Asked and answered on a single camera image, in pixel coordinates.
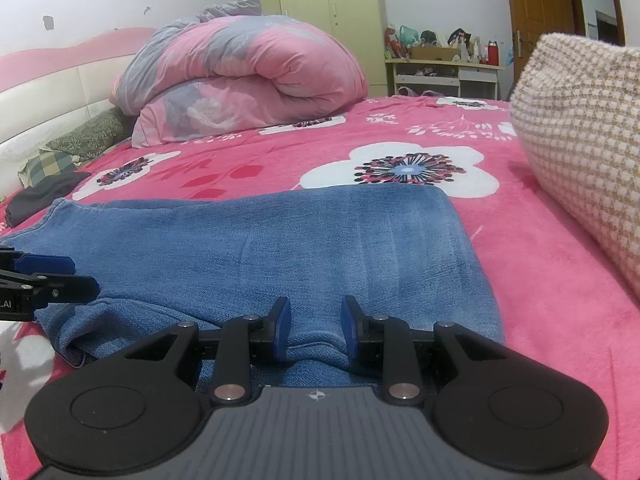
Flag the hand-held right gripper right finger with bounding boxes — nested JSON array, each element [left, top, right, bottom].
[[340, 295, 513, 406]]

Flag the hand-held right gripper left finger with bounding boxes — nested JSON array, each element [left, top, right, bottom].
[[125, 296, 293, 406]]

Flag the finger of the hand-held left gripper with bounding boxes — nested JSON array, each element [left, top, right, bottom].
[[0, 247, 76, 275], [0, 271, 101, 311]]

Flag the blue denim jeans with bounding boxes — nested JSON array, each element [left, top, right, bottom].
[[2, 185, 506, 391]]

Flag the dark grey folded cloth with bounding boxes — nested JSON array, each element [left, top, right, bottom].
[[6, 170, 93, 228]]

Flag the plaid pillow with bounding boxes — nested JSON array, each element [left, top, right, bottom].
[[17, 150, 81, 191]]

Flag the green floral pillow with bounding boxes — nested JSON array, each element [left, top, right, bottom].
[[45, 107, 132, 163]]

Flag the pink and white headboard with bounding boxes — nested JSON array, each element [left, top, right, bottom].
[[0, 27, 158, 201]]

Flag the pink floral blanket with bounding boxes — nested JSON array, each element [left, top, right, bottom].
[[0, 95, 640, 480]]

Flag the pink and grey quilt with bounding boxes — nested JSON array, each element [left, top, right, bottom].
[[109, 0, 368, 150]]

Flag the pale yellow desk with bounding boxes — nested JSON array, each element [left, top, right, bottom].
[[385, 57, 506, 101]]

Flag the cardboard box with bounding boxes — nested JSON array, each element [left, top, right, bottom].
[[409, 46, 461, 62]]

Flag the beige checkered pillow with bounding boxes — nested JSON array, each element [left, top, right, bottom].
[[509, 32, 640, 308]]

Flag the pale yellow wardrobe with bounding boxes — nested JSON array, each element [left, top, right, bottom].
[[236, 0, 390, 98]]

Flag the brown wooden door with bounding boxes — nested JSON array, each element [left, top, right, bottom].
[[501, 0, 586, 103]]

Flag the dark brown door frame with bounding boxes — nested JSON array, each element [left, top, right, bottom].
[[565, 0, 628, 48]]

